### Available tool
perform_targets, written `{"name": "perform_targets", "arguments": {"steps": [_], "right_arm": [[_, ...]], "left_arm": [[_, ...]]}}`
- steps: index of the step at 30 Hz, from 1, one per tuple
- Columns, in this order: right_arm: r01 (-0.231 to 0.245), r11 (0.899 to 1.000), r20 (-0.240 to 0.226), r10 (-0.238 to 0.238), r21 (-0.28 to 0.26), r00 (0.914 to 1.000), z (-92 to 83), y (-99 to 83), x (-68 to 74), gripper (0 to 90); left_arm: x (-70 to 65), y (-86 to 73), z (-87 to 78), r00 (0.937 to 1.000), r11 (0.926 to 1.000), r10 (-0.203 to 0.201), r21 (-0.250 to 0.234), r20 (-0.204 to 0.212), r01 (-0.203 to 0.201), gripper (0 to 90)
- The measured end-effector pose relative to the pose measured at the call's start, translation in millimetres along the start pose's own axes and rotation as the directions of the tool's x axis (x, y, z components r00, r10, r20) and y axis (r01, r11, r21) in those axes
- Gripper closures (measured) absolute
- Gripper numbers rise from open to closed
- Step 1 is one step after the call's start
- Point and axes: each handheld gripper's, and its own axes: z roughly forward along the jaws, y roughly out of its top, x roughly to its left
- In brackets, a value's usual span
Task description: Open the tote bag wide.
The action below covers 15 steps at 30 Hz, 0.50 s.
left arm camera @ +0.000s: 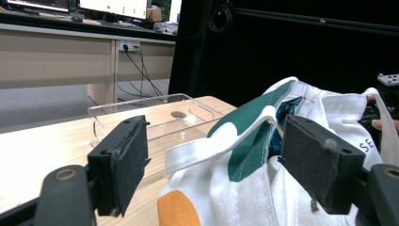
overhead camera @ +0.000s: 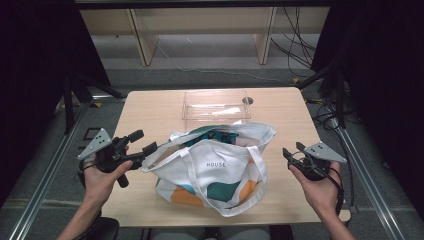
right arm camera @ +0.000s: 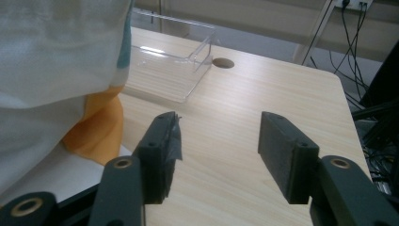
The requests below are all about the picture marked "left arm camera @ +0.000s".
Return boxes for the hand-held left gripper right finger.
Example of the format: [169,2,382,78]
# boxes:
[278,114,367,216]

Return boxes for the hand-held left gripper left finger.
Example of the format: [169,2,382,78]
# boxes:
[87,114,152,218]

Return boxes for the blue chip bag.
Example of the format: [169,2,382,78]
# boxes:
[270,96,305,155]

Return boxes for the white tote bag coloured dots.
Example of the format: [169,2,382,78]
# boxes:
[156,75,399,226]

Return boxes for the clear plastic tray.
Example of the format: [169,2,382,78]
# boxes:
[87,92,225,149]

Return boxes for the black metal bar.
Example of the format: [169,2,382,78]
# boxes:
[233,8,399,36]

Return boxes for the white power socket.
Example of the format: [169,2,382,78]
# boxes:
[118,40,141,53]

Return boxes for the black curtain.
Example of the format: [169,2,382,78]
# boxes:
[168,0,399,107]

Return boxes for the beige desk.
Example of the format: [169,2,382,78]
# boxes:
[0,22,177,106]

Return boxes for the small cardboard box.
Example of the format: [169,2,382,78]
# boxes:
[146,7,164,24]

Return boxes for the computer monitor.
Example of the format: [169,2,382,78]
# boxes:
[6,0,70,13]
[76,0,152,21]
[168,0,184,24]

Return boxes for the black power cable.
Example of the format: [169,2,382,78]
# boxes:
[123,44,165,97]
[136,46,146,99]

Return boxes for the coiled black cable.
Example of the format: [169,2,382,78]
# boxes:
[208,3,233,33]

